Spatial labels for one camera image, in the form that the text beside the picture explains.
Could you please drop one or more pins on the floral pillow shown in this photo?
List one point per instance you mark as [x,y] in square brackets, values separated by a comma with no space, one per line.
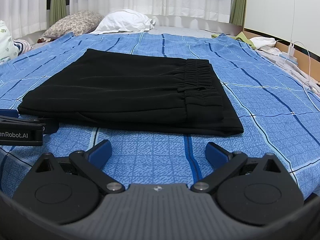
[72,23]

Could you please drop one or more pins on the white pillow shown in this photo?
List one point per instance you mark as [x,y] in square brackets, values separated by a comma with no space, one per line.
[125,21]

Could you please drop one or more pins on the blue checked blanket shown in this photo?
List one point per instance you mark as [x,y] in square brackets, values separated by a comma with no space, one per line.
[250,100]

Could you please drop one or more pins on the black pants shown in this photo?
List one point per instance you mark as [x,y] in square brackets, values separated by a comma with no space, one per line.
[130,92]

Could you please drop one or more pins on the green curtain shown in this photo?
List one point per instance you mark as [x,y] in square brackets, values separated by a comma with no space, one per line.
[58,5]
[238,2]

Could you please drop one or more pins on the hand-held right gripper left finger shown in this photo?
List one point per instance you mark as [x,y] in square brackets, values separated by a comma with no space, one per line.
[100,153]

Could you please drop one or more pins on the wooden bed frame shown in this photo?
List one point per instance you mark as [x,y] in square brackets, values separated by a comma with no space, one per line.
[282,45]

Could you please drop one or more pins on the green cloth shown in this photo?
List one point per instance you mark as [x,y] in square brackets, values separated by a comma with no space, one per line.
[243,38]

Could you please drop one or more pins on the white charger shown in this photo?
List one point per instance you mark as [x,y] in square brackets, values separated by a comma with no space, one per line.
[291,50]

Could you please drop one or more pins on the light blue box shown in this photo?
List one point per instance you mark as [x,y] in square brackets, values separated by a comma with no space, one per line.
[290,59]

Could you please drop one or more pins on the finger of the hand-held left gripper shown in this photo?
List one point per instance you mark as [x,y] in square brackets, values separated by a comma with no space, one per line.
[8,113]
[30,124]

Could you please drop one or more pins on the white cloth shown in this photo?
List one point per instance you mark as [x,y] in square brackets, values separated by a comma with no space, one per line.
[262,42]

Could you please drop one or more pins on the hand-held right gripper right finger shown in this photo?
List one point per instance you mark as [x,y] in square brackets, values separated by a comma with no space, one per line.
[217,155]

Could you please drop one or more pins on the white printed cushion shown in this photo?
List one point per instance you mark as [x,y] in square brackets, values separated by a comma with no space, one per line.
[6,42]

